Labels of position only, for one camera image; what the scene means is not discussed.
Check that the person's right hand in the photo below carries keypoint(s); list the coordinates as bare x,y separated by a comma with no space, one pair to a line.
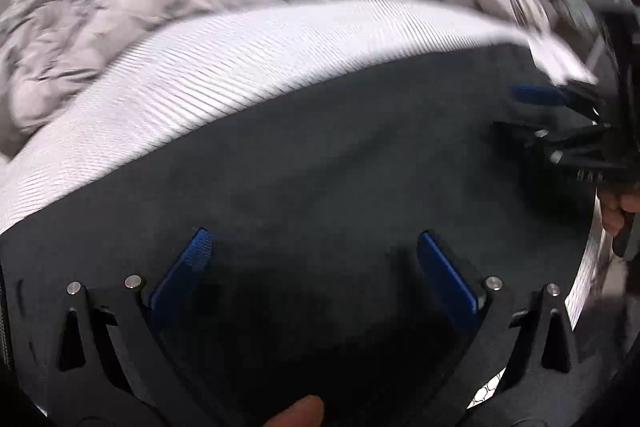
617,212

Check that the person's left hand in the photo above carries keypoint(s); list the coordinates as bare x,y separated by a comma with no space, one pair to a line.
297,414

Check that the white dotted bed sheet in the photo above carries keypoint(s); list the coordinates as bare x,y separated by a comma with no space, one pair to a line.
225,62

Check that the black pants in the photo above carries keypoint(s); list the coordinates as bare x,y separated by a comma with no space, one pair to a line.
325,167

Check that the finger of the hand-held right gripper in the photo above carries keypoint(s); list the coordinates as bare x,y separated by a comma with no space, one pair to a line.
550,144
540,95

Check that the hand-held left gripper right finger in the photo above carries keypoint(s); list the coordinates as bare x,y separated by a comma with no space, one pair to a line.
447,277

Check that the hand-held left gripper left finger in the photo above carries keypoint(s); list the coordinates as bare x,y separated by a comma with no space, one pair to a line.
182,267

